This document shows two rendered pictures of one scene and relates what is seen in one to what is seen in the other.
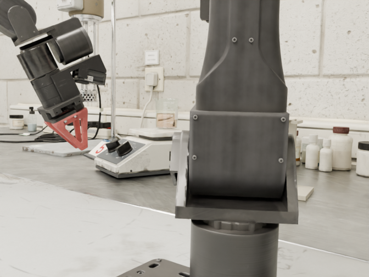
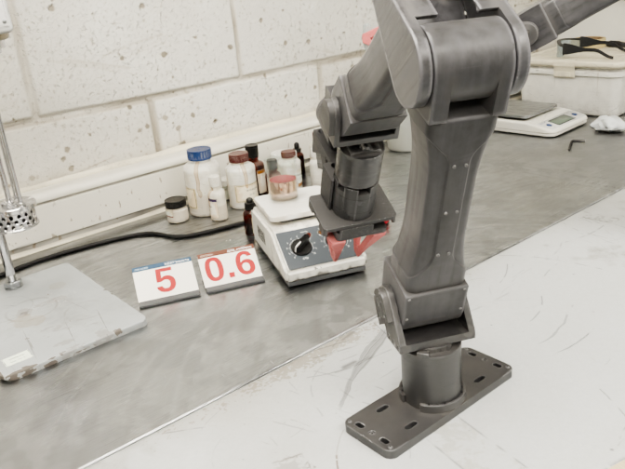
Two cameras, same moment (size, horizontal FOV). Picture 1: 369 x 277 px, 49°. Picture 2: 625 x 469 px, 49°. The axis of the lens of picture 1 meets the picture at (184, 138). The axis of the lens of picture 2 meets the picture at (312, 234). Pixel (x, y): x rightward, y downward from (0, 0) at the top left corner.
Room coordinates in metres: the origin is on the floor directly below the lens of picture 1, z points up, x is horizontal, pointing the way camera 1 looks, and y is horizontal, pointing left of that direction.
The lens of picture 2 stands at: (0.58, 1.07, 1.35)
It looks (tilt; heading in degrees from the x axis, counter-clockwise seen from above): 22 degrees down; 286
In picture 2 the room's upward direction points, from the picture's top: 5 degrees counter-clockwise
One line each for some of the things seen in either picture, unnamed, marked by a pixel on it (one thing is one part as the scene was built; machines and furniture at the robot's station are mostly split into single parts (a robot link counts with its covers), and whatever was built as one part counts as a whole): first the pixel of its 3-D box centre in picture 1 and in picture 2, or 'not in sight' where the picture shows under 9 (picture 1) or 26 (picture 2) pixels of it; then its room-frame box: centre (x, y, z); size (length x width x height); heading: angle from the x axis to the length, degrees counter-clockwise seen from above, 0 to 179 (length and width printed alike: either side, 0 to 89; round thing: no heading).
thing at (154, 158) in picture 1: (152, 151); (303, 232); (0.87, 0.07, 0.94); 0.22 x 0.13 x 0.08; 122
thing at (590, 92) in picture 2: not in sight; (595, 76); (0.30, -1.03, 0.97); 0.37 x 0.31 x 0.14; 57
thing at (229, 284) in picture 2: not in sight; (231, 268); (0.97, 0.17, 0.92); 0.09 x 0.06 x 0.04; 32
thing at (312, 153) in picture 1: (312, 151); (316, 166); (0.94, -0.30, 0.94); 0.03 x 0.03 x 0.08
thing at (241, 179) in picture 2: not in sight; (241, 179); (1.06, -0.17, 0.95); 0.06 x 0.06 x 0.11
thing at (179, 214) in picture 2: not in sight; (176, 209); (1.17, -0.09, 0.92); 0.04 x 0.04 x 0.04
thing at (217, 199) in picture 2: not in sight; (217, 197); (1.09, -0.09, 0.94); 0.03 x 0.03 x 0.09
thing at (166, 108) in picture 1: (165, 113); (282, 179); (0.91, 0.04, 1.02); 0.06 x 0.05 x 0.08; 98
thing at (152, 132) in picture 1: (163, 132); (296, 202); (0.89, 0.05, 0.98); 0.12 x 0.12 x 0.01; 32
